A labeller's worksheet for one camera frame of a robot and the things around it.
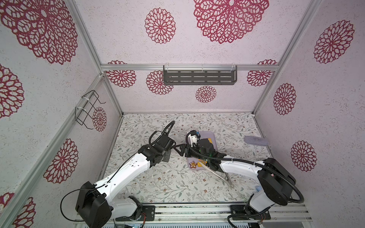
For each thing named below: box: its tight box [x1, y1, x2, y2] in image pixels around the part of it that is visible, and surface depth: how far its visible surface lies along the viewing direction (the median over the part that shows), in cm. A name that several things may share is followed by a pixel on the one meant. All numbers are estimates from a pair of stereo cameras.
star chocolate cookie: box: [189, 160, 198, 169], surface depth 92 cm
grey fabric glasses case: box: [243, 135, 269, 146], surface depth 102 cm
